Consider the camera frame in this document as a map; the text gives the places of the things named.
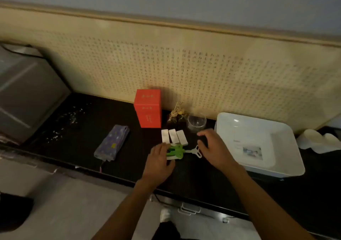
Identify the person's left hand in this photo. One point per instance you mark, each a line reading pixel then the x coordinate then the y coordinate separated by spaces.
pixel 155 166

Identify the person's right hand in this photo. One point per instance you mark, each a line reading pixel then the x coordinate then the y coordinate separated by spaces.
pixel 218 152

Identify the person's left thumb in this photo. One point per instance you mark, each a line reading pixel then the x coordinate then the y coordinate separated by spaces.
pixel 171 163

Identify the person's right thumb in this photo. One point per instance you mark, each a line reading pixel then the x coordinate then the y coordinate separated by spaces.
pixel 202 146

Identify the green tool with white key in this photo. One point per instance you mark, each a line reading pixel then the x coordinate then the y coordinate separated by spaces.
pixel 177 152

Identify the person's right forearm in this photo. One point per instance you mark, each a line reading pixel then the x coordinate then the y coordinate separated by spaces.
pixel 263 207

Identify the person's left forearm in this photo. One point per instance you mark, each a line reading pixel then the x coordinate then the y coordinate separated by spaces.
pixel 125 213

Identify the small white packet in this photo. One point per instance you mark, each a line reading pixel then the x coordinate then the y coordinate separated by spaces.
pixel 182 137
pixel 165 136
pixel 174 136

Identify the clear glass bowl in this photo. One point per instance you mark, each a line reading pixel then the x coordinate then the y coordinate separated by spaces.
pixel 196 122

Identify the person's white shoe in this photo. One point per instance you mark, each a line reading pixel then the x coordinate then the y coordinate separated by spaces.
pixel 165 215

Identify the red cardboard box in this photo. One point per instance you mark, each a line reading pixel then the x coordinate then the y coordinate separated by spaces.
pixel 148 109

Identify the white square tray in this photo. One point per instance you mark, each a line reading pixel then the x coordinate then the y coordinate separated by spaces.
pixel 262 144

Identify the purple patterned fabric pouch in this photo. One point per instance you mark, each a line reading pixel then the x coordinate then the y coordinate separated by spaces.
pixel 112 142

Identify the person's dark trouser leg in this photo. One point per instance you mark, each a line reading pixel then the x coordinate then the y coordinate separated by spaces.
pixel 166 231

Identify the scattered white crumbs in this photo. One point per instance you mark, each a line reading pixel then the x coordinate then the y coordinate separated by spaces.
pixel 65 122

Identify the white paper towel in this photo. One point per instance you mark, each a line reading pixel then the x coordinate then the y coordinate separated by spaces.
pixel 318 141

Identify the grey appliance box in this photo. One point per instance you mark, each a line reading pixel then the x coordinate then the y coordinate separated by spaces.
pixel 26 96

